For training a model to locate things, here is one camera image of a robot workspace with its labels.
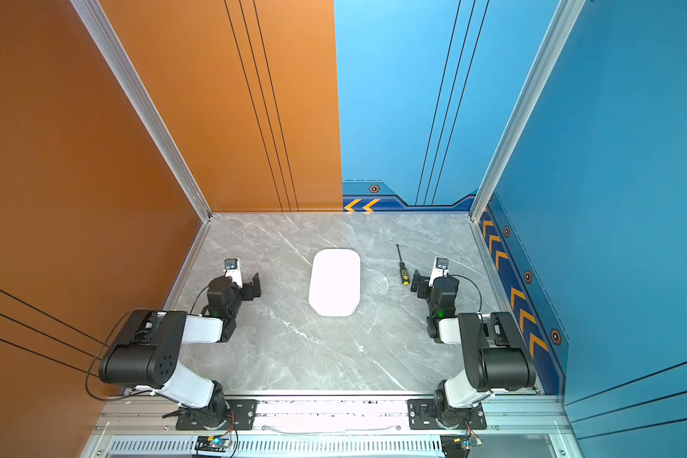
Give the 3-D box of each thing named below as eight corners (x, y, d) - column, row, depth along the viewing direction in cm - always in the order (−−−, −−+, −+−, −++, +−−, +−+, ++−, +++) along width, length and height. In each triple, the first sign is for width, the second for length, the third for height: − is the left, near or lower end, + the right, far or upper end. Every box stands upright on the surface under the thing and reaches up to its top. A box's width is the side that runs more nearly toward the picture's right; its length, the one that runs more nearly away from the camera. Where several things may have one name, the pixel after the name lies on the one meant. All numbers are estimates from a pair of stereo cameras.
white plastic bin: (309, 316, 93) (307, 307, 88) (315, 259, 107) (313, 249, 103) (360, 316, 93) (360, 307, 88) (359, 259, 107) (359, 249, 102)
